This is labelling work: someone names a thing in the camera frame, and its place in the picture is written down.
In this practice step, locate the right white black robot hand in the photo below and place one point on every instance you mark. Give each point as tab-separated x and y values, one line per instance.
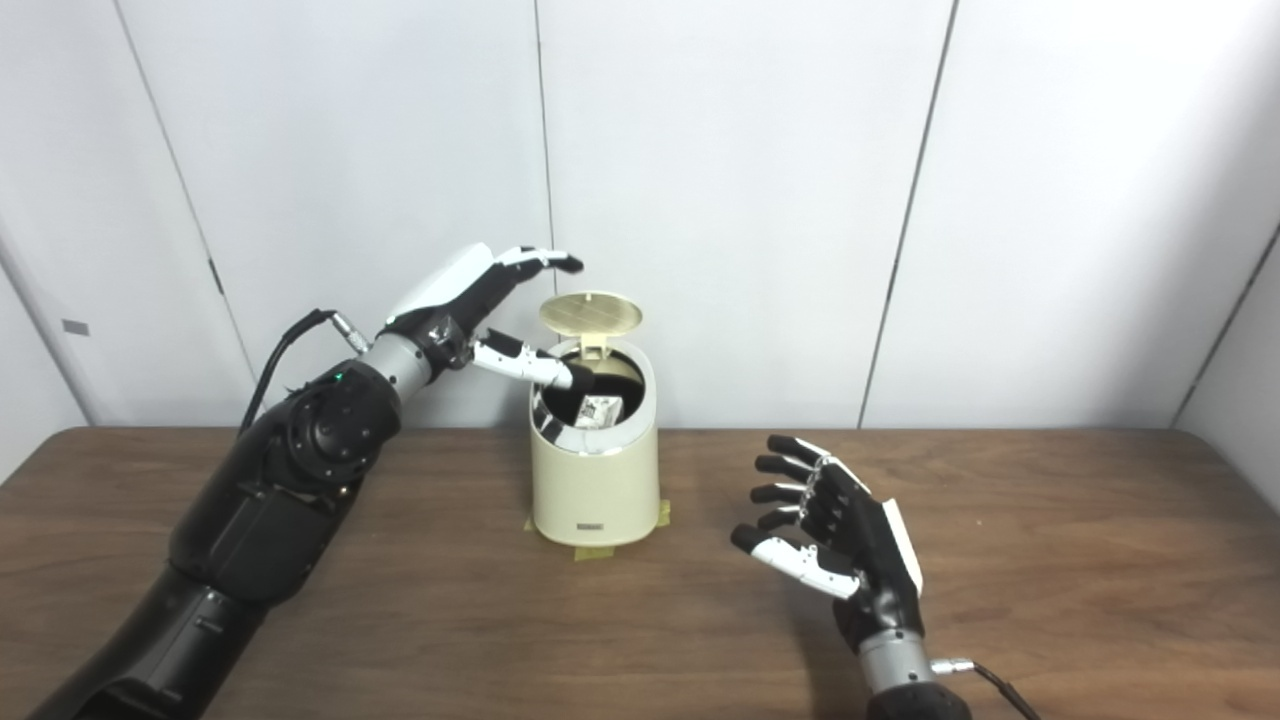
860	545

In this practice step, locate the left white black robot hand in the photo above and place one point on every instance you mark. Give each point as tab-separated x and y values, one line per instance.
455	295

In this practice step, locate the white green milk carton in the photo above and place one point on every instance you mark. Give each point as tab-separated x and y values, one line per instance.
598	411

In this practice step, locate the cream-colored plastic bin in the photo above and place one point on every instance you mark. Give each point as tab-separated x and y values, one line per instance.
595	480

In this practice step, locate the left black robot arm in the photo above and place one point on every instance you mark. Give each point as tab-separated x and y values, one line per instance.
270	500

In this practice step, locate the black wall panel hinge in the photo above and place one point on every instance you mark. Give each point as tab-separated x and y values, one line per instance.
216	277

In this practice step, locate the small grey wall label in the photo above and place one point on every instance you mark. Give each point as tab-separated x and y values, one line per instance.
75	327

